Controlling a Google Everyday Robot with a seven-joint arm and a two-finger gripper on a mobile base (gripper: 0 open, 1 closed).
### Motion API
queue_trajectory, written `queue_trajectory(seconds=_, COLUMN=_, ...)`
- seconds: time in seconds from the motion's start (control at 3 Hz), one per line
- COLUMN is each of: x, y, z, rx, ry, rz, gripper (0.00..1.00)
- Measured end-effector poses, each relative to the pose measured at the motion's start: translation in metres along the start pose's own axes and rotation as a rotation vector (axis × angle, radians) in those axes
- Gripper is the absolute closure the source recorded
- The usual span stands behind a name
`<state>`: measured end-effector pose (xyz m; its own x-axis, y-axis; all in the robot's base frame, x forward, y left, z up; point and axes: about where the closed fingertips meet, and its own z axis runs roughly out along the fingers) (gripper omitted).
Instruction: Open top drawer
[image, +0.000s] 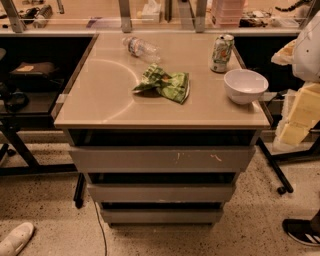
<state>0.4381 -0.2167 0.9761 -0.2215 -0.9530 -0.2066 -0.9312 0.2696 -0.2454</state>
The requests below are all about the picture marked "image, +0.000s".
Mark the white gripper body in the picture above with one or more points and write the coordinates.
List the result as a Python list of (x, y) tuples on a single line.
[(308, 56)]

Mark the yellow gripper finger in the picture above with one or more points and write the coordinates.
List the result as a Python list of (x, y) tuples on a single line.
[(303, 114)]

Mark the grey top drawer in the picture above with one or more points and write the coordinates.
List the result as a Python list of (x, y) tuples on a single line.
[(161, 159)]

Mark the grey drawer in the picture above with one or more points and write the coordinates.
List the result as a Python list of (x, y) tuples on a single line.
[(161, 216), (138, 193), (161, 159)]

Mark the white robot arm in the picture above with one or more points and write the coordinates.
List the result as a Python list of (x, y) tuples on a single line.
[(303, 54)]

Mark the grey drawer cabinet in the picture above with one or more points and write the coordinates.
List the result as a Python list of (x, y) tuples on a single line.
[(102, 110)]

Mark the grey bottom drawer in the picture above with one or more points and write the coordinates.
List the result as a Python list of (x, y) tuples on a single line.
[(161, 216)]

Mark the grey middle drawer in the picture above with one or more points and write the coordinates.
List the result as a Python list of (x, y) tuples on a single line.
[(138, 193)]

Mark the white bowl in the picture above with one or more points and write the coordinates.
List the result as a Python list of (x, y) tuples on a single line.
[(244, 86)]

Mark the green white soda can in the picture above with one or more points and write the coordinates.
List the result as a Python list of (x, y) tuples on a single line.
[(221, 53)]

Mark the pink plastic storage box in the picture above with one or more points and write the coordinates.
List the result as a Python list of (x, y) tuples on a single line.
[(226, 13)]

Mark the green chip bag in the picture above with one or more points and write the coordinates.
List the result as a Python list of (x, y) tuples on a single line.
[(172, 86)]

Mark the black sneaker white stripes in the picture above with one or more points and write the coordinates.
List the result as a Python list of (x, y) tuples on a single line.
[(301, 231)]

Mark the white tissue box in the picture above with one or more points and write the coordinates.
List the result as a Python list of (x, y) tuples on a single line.
[(151, 11)]

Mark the clear plastic water bottle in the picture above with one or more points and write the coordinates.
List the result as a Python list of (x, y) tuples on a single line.
[(142, 49)]

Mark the black headphones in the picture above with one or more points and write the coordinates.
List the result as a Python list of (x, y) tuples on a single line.
[(16, 101)]

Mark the white shoe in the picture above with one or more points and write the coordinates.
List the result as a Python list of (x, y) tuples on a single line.
[(17, 239)]

